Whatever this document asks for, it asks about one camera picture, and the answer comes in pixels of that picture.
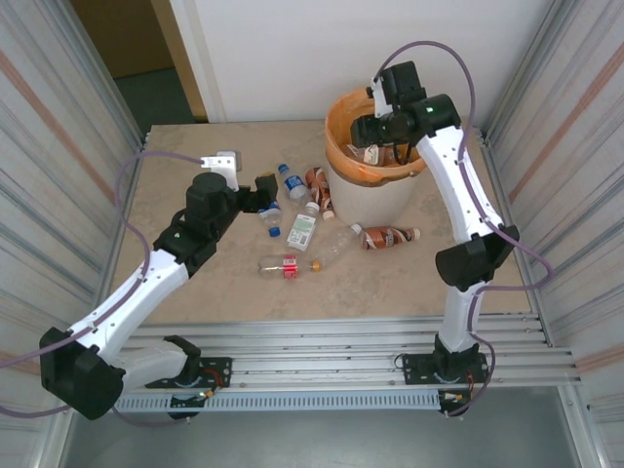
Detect orange plastic bin liner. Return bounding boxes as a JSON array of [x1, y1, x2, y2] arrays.
[[325, 85, 440, 189]]

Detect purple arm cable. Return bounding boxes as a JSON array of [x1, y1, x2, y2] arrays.
[[0, 151, 202, 426], [381, 40, 556, 418]]

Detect clear bottle red label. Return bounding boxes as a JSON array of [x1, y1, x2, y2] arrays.
[[257, 253, 323, 282]]

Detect brown label bottle white cap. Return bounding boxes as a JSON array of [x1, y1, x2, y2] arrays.
[[360, 225, 421, 252]]

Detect aluminium rail frame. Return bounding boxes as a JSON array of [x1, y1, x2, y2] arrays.
[[52, 314, 584, 391]]

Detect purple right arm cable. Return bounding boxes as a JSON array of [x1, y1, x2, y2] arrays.
[[381, 40, 556, 418]]

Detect base power wire bundle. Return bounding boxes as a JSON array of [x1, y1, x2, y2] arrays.
[[440, 370, 478, 407], [194, 368, 231, 400]]

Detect clear bottle green white label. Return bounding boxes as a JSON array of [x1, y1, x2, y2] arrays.
[[286, 202, 322, 253]]

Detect blue cap blue label bottle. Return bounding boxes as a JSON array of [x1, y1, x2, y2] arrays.
[[276, 164, 313, 201]]

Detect brown wooden door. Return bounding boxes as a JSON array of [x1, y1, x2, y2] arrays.
[[69, 0, 207, 122]]

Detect white slotted cable duct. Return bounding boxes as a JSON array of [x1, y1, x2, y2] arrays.
[[116, 389, 443, 413]]

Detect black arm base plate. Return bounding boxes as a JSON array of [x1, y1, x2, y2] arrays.
[[402, 351, 489, 387], [168, 357, 233, 391]]

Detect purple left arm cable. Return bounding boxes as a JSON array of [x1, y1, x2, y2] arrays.
[[0, 151, 202, 426]]

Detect large clear unlabelled bottle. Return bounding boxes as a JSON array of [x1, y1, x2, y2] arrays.
[[314, 222, 365, 269]]

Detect white door frame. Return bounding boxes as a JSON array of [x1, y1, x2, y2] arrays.
[[168, 0, 228, 123]]

